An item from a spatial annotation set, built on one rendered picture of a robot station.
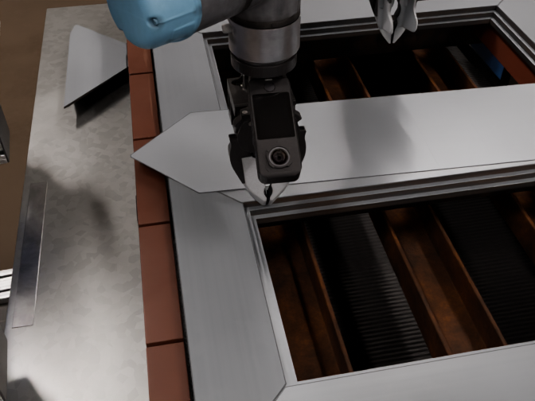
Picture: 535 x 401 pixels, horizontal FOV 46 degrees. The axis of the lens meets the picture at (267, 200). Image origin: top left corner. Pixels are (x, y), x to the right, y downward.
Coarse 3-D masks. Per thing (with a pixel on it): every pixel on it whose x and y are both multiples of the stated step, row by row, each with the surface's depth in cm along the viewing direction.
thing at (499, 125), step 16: (464, 96) 98; (480, 96) 98; (496, 96) 98; (464, 112) 95; (480, 112) 95; (496, 112) 95; (512, 112) 95; (480, 128) 92; (496, 128) 92; (512, 128) 92; (528, 128) 92; (496, 144) 89; (512, 144) 89; (528, 144) 89; (496, 160) 86; (512, 160) 86; (528, 160) 86
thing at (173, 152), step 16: (176, 128) 92; (192, 128) 92; (160, 144) 89; (176, 144) 89; (192, 144) 89; (160, 160) 86; (176, 160) 86; (192, 160) 86; (176, 176) 84; (192, 176) 84
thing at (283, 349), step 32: (320, 32) 116; (352, 32) 116; (512, 32) 115; (224, 96) 101; (224, 192) 82; (288, 192) 82; (320, 192) 82; (352, 192) 83; (384, 192) 83; (416, 192) 84; (448, 192) 85; (480, 192) 86; (256, 224) 80; (256, 256) 75; (288, 352) 66; (288, 384) 63
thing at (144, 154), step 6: (150, 144) 89; (138, 150) 88; (144, 150) 88; (150, 150) 88; (132, 156) 87; (138, 156) 87; (144, 156) 87; (150, 156) 87; (144, 162) 86; (150, 162) 86
